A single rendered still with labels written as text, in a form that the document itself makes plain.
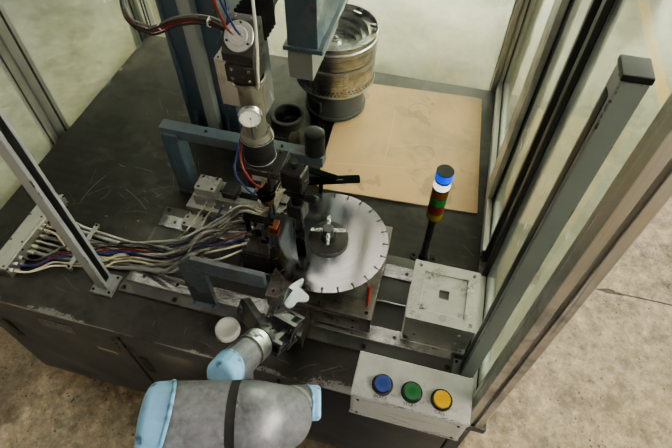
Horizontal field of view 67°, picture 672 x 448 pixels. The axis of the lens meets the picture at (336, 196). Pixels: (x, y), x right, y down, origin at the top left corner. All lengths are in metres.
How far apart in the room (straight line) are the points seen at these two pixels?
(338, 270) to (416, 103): 0.97
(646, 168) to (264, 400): 0.56
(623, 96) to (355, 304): 0.94
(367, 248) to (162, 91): 1.22
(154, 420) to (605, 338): 2.12
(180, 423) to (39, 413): 1.73
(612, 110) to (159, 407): 0.71
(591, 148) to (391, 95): 1.46
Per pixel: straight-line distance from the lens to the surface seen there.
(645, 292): 2.81
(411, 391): 1.29
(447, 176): 1.31
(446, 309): 1.40
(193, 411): 0.79
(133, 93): 2.30
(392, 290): 1.57
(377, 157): 1.89
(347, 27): 1.98
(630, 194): 0.67
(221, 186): 1.68
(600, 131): 0.74
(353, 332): 1.49
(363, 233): 1.43
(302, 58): 1.40
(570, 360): 2.49
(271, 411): 0.78
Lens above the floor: 2.12
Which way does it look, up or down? 51 degrees down
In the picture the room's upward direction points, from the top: straight up
